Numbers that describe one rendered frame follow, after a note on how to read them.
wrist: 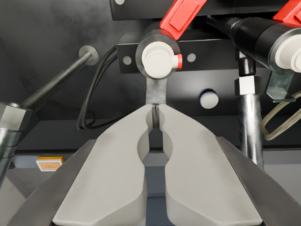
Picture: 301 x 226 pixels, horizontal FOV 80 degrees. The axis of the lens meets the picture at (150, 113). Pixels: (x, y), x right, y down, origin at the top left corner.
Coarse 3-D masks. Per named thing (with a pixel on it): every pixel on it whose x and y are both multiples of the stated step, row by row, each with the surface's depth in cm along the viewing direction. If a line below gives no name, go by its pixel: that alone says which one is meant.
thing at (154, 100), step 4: (148, 96) 13; (152, 96) 13; (156, 96) 13; (160, 96) 13; (164, 96) 13; (148, 100) 12; (152, 100) 12; (156, 100) 12; (160, 100) 12; (164, 100) 12; (152, 104) 12; (156, 104) 12
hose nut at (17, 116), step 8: (0, 104) 12; (8, 104) 12; (16, 104) 13; (0, 112) 12; (8, 112) 12; (16, 112) 12; (24, 112) 13; (32, 112) 14; (0, 120) 12; (8, 120) 12; (16, 120) 12; (24, 120) 13; (8, 128) 12; (16, 128) 12; (24, 128) 13
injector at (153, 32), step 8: (152, 24) 15; (144, 32) 14; (152, 32) 11; (160, 32) 11; (168, 32) 12; (144, 40) 11; (152, 40) 10; (160, 40) 10; (168, 40) 10; (176, 48) 11; (136, 56) 11; (144, 72) 12
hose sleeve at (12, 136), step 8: (0, 128) 12; (0, 136) 12; (8, 136) 12; (16, 136) 13; (0, 144) 12; (8, 144) 12; (16, 144) 13; (0, 152) 12; (8, 152) 12; (0, 160) 12; (8, 160) 13; (0, 168) 12; (8, 168) 13; (0, 176) 12; (0, 184) 13
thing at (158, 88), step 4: (148, 80) 12; (152, 80) 12; (156, 80) 12; (160, 80) 12; (164, 80) 12; (148, 84) 12; (152, 84) 12; (156, 84) 12; (160, 84) 12; (164, 84) 12; (148, 88) 12; (152, 88) 12; (156, 88) 12; (160, 88) 12; (164, 88) 12; (148, 92) 13; (152, 92) 13; (156, 92) 13; (160, 92) 13; (164, 92) 13
